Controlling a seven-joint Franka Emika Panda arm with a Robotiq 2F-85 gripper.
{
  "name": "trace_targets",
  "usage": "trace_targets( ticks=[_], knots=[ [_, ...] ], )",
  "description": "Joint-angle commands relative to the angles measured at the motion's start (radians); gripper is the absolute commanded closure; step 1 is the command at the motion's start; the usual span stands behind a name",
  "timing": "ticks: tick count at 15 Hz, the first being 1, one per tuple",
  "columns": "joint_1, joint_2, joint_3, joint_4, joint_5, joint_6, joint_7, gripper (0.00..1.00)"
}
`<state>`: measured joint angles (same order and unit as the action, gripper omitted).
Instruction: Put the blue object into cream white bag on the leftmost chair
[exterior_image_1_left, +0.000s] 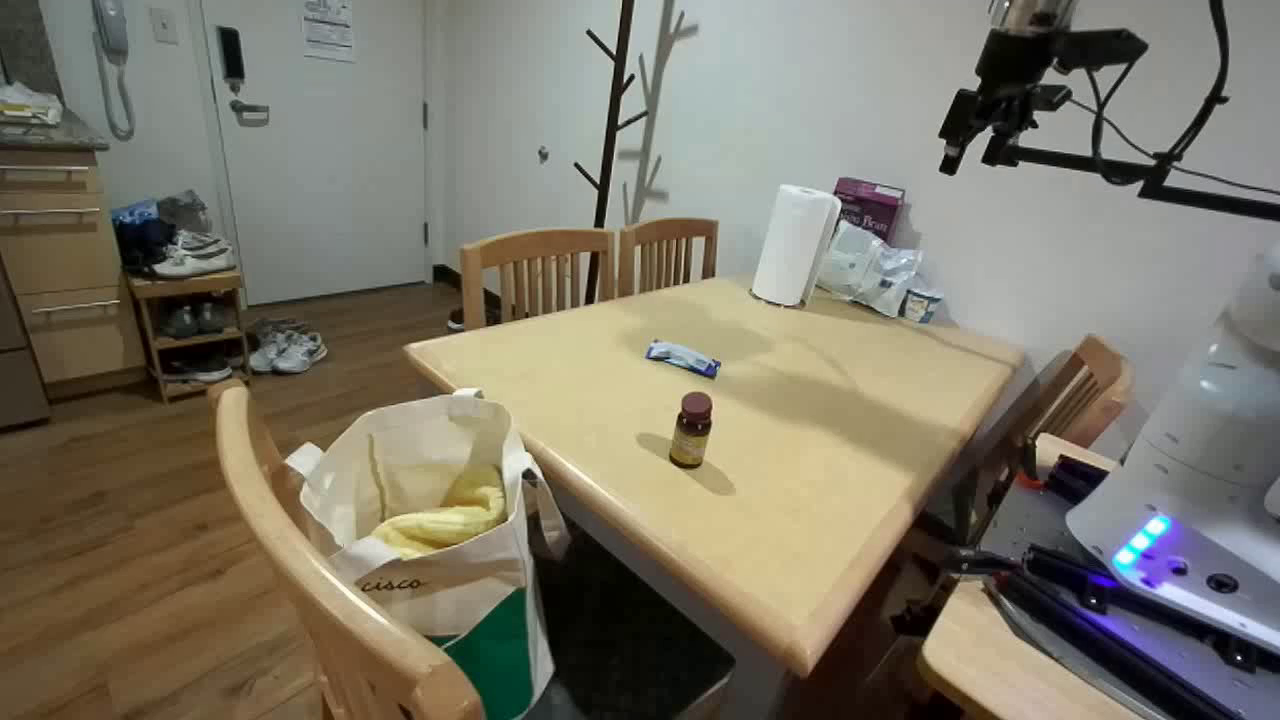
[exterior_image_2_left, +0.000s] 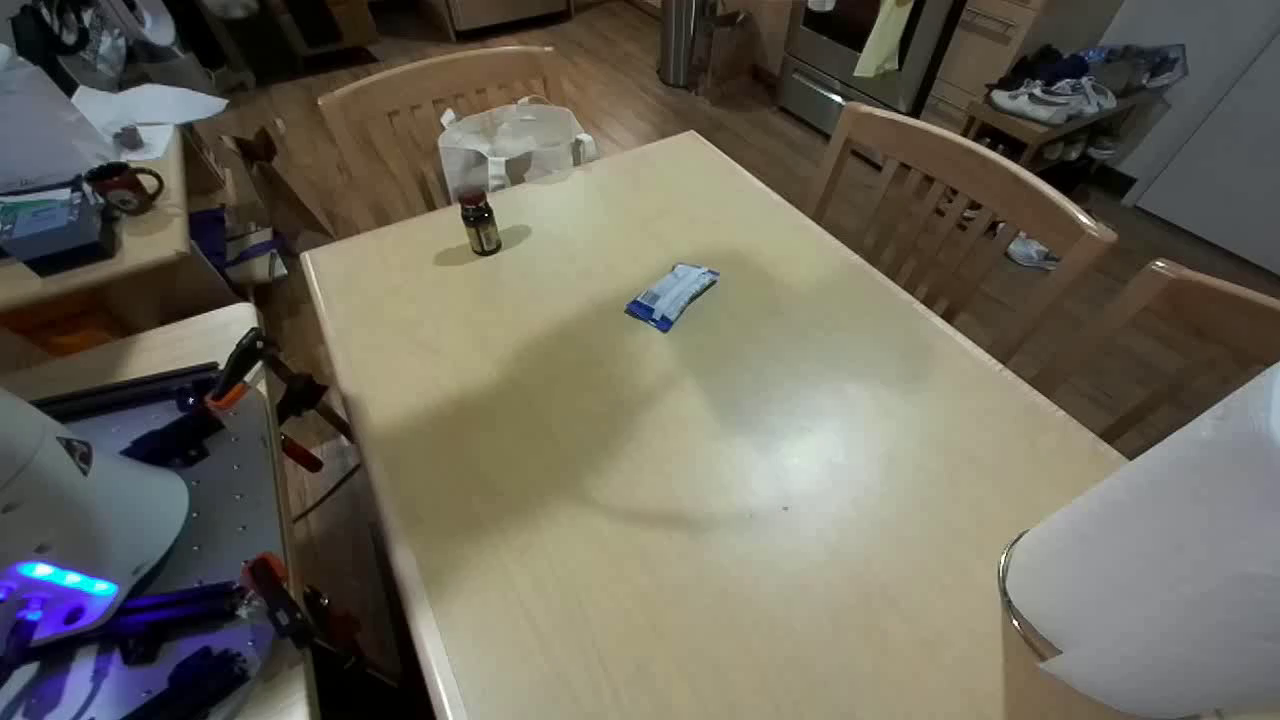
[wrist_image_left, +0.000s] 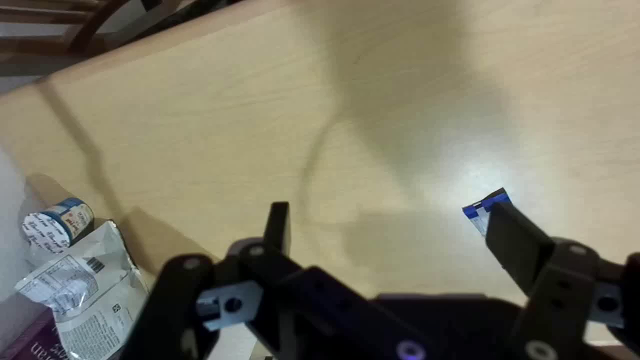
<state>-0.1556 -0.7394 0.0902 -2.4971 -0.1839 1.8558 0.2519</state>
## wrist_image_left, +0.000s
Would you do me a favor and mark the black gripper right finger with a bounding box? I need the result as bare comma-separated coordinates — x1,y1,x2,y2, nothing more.
485,203,555,295

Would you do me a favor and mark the wooden chair far side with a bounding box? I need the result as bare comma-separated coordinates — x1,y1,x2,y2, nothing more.
0,0,237,76

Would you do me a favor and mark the purple box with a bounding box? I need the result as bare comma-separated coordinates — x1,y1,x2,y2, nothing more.
0,295,68,360

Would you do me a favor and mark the blue white packet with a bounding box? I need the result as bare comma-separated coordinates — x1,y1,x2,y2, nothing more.
461,188,510,235

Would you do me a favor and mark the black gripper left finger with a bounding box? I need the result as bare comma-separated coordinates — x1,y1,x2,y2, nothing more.
263,203,290,254

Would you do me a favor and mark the clear plastic printed bag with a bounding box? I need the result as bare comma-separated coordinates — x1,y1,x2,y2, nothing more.
15,222,145,360

